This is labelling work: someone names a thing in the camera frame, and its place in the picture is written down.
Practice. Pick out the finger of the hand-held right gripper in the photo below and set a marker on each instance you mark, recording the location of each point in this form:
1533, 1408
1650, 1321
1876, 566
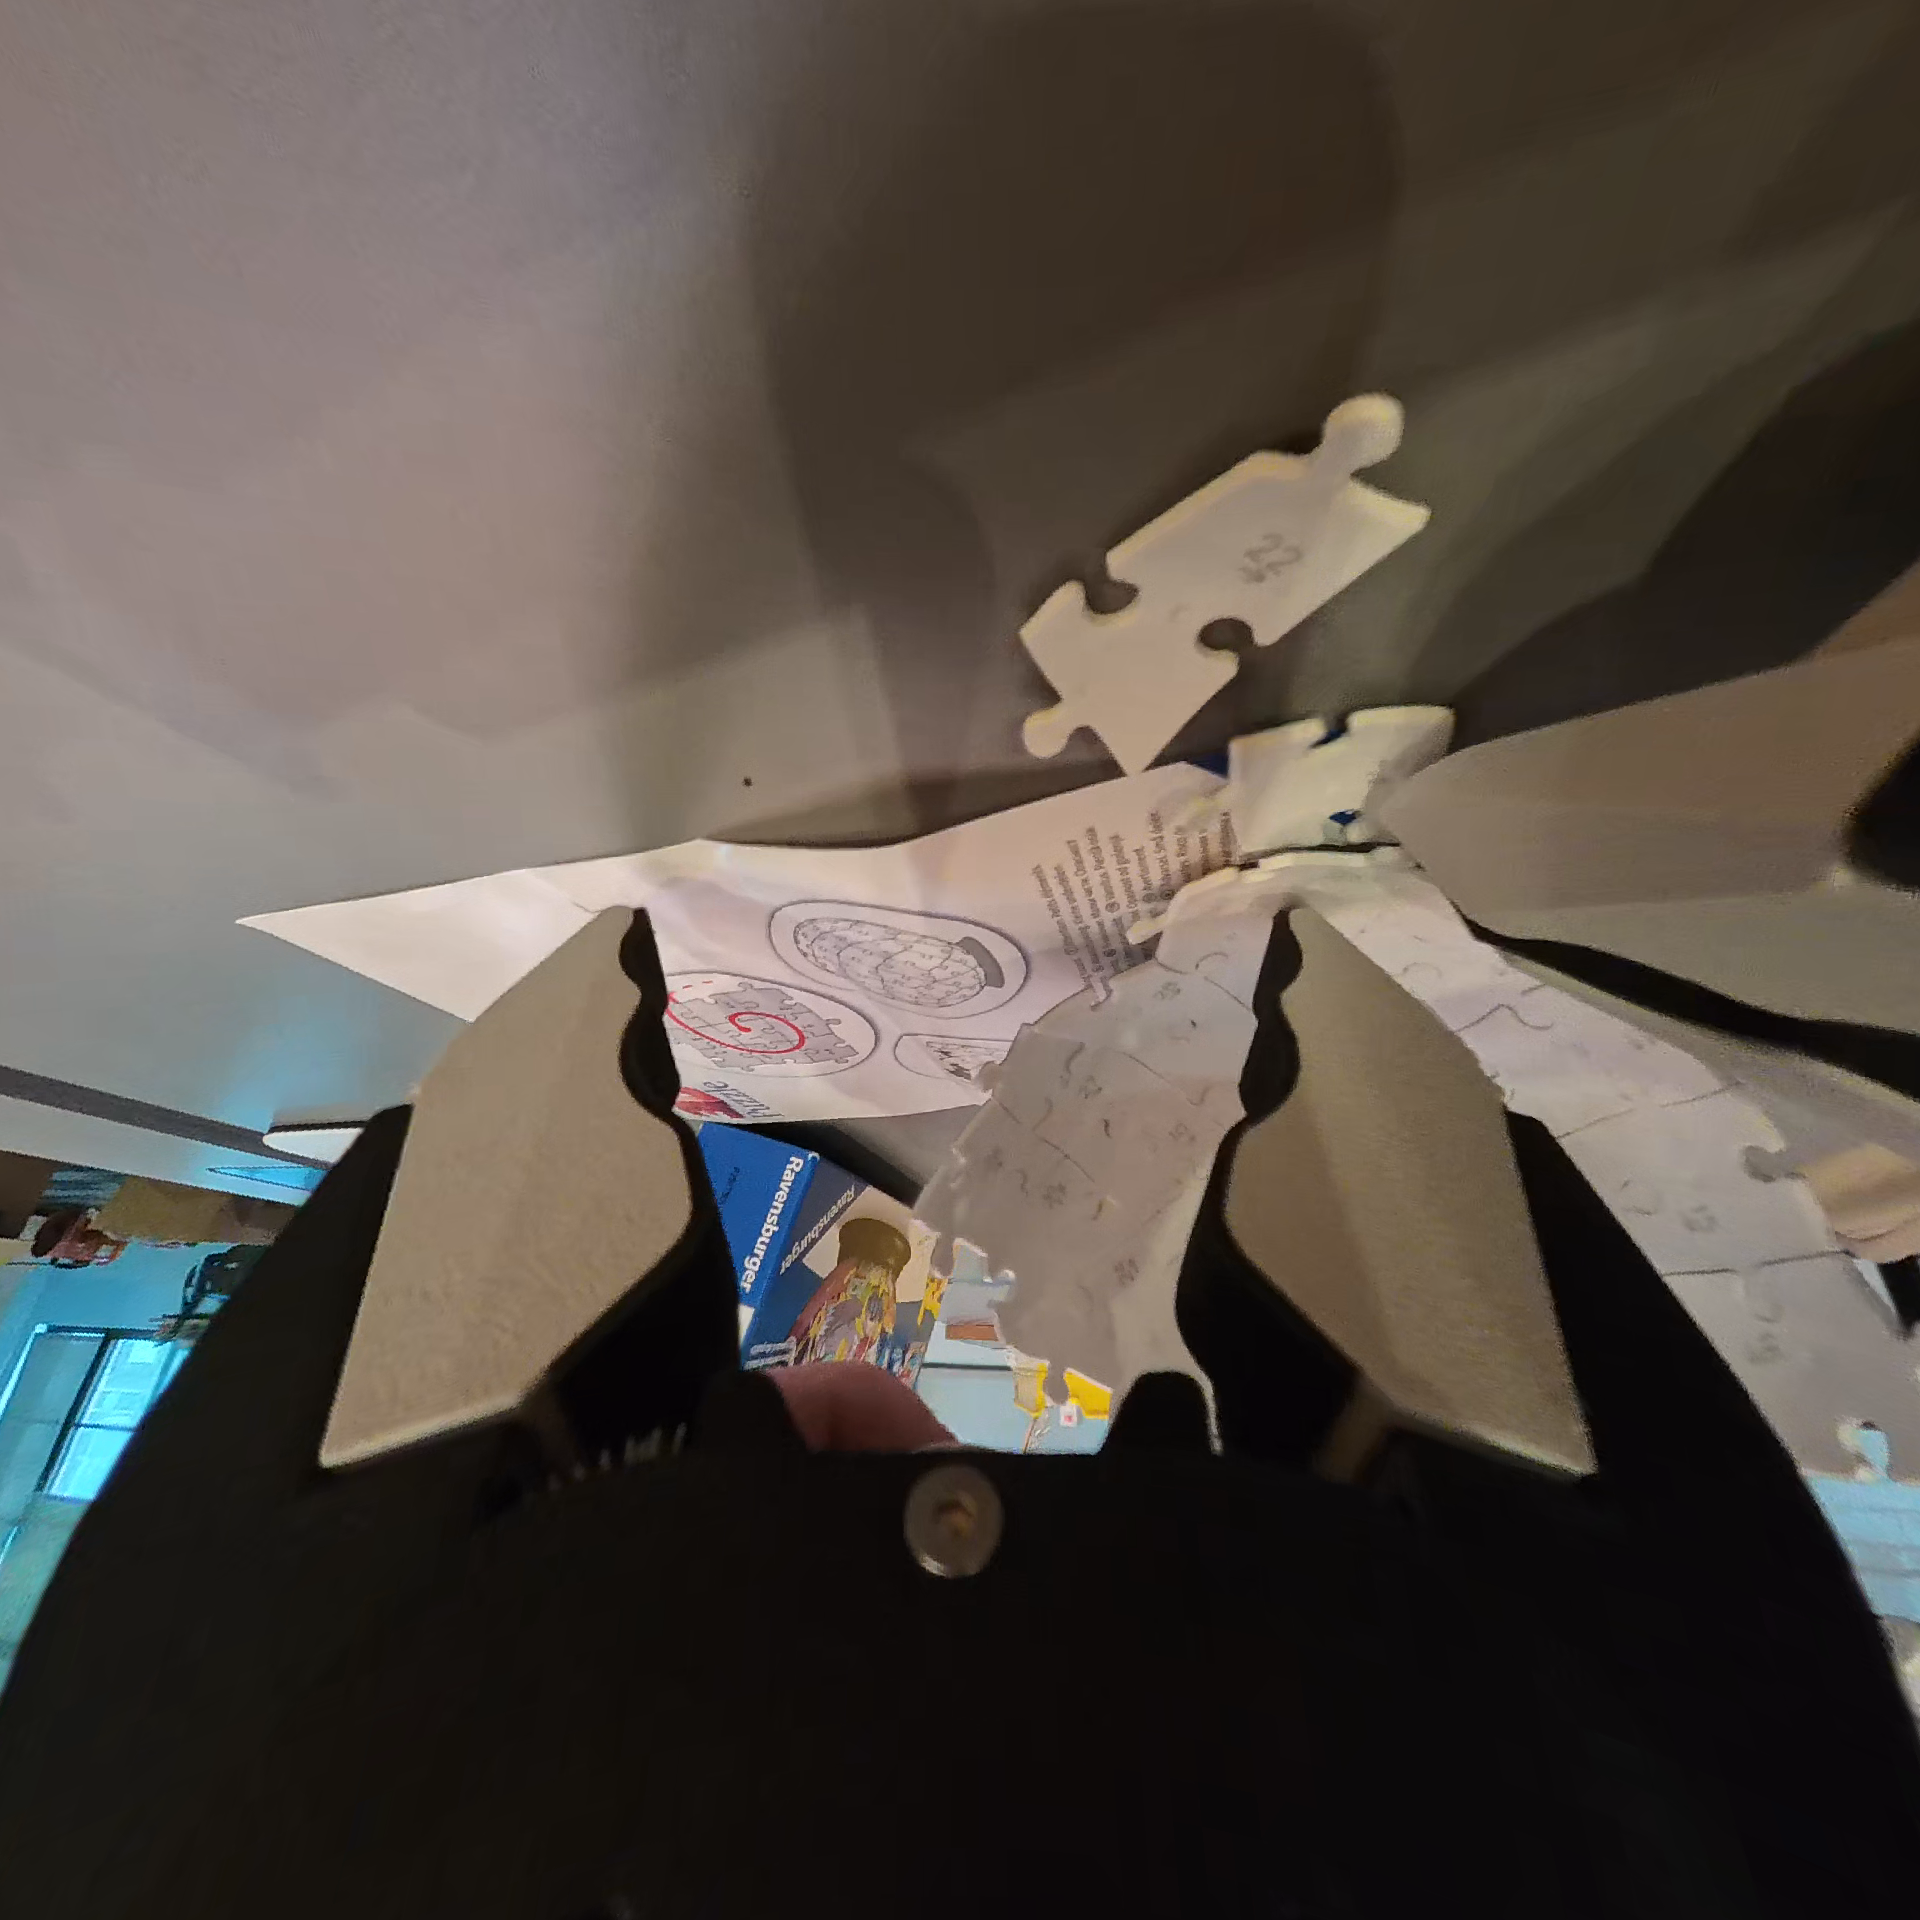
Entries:
1651, 810

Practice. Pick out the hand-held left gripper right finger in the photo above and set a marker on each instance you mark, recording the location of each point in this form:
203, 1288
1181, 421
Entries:
1395, 1198

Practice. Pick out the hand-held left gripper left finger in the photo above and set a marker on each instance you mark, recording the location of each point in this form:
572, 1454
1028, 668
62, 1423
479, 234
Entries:
510, 1185

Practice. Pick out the partly built puzzle ball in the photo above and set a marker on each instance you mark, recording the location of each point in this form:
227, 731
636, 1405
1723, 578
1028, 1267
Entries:
1141, 1080

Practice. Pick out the blue puzzle box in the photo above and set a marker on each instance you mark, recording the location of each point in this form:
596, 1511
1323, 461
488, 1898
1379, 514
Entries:
781, 1213

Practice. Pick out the small white puzzle piece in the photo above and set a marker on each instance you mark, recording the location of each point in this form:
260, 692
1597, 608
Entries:
976, 1291

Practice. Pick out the person's left hand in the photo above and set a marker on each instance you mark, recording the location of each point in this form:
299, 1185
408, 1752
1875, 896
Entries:
858, 1405

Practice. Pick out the ceiling lamp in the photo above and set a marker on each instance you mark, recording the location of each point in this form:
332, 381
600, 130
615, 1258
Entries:
318, 1140

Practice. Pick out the window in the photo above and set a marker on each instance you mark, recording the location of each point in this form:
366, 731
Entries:
92, 1408

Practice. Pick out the printed instruction sheet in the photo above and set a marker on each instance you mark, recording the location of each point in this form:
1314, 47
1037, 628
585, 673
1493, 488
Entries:
976, 885

